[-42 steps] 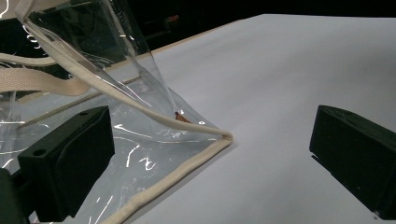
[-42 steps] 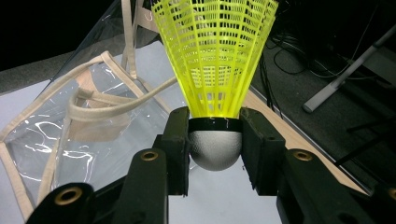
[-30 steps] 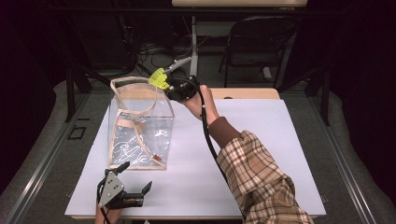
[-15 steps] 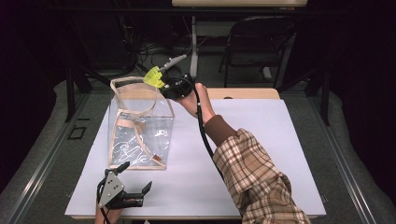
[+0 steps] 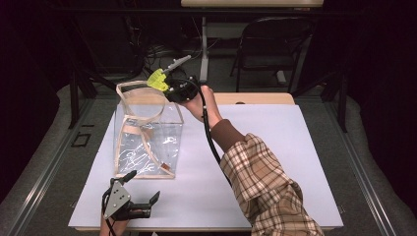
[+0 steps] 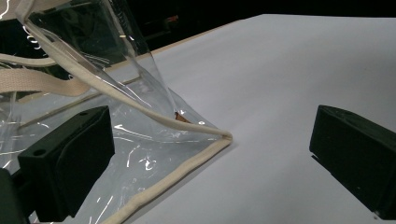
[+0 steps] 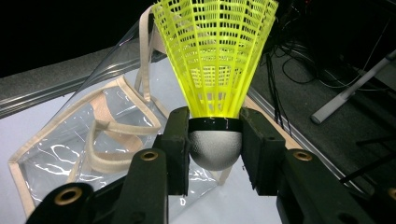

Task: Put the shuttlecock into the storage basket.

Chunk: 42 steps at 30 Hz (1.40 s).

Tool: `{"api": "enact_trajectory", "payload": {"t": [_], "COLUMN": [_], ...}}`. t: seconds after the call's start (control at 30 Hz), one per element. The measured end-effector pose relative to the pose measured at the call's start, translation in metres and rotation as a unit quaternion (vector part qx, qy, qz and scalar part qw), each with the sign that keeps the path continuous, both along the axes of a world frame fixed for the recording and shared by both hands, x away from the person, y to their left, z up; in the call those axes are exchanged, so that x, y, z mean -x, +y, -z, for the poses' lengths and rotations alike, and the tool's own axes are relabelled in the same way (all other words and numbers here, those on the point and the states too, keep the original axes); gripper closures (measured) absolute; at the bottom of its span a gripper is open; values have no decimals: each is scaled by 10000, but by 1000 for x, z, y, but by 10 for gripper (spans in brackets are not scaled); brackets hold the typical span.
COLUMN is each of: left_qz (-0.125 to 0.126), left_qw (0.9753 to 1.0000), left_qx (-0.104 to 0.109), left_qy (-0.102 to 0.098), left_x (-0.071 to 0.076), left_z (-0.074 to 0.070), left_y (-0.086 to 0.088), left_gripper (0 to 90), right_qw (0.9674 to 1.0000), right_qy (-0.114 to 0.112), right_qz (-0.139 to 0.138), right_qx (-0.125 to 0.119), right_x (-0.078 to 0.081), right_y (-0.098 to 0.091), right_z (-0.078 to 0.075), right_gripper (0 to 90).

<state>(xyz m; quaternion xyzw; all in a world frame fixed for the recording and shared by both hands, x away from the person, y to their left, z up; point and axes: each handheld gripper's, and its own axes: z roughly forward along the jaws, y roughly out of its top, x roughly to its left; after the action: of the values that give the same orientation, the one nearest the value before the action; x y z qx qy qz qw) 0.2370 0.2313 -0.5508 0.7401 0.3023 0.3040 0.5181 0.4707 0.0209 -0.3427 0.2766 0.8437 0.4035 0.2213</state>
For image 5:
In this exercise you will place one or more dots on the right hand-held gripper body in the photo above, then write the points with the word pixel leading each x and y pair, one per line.
pixel 183 90

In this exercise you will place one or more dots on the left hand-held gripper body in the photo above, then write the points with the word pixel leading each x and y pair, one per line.
pixel 118 200

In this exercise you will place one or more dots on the transparent bag with beige trim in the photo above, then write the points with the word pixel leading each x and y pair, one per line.
pixel 147 144

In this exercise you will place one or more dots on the person's left hand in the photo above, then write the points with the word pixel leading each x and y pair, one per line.
pixel 113 227

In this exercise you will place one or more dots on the person's right hand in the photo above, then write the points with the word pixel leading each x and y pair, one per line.
pixel 208 108

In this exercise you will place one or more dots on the white metal desk leg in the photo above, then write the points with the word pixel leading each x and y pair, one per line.
pixel 204 55

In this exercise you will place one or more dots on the small wooden table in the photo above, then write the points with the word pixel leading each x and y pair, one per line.
pixel 255 98

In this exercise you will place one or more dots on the black metal stand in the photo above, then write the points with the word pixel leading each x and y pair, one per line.
pixel 341 98
pixel 74 95

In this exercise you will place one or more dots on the black folding chair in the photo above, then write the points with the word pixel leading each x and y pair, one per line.
pixel 272 42

